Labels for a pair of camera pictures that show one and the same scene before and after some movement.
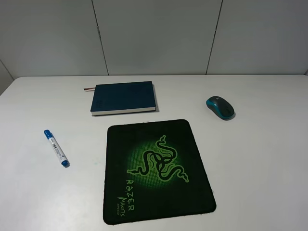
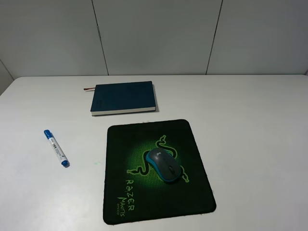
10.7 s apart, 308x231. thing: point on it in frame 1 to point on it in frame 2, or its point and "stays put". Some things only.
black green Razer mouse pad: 153,170 stays put
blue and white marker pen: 65,162 stays put
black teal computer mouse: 222,108 to 168,166
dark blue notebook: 122,97 stays put
